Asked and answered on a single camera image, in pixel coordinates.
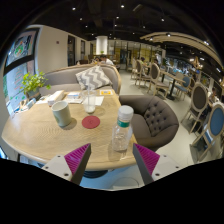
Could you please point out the wooden pedestal table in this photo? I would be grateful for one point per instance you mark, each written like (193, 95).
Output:
(173, 80)

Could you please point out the framed wall poster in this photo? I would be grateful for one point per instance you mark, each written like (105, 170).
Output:
(20, 46)

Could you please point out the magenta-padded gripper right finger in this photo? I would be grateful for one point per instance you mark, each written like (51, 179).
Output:
(148, 159)

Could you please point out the clear plastic water bottle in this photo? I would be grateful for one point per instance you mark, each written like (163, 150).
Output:
(122, 133)

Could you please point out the grey upholstered sofa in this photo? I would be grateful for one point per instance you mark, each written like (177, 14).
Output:
(61, 78)

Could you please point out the yellow table card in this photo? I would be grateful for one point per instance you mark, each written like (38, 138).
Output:
(105, 92)

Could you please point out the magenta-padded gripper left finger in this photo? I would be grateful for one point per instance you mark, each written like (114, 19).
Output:
(76, 159)

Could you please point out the white paper napkin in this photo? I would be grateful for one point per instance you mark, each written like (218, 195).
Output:
(99, 100)

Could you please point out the pale green mug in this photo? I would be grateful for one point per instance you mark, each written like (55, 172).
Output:
(61, 115)

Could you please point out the grey chevron cushion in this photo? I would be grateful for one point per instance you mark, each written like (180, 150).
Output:
(93, 77)

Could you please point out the green potted plant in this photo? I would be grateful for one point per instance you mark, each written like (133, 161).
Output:
(32, 82)

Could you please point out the group of ceiling lights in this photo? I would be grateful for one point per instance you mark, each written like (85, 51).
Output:
(122, 6)

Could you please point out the flat round red coaster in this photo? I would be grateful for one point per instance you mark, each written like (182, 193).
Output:
(90, 122)

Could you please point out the white printed leaflet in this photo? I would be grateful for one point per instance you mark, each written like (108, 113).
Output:
(71, 100)

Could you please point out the blue white tissue pack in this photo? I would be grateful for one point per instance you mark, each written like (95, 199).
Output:
(73, 95)

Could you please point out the group of dining chairs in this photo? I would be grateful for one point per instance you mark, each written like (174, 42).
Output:
(199, 98)

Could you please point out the beige tissue box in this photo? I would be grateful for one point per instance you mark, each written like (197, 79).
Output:
(55, 97)

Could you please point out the person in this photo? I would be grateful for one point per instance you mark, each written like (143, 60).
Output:
(214, 95)
(107, 61)

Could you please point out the grey tufted armchair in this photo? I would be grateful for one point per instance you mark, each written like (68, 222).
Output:
(156, 120)

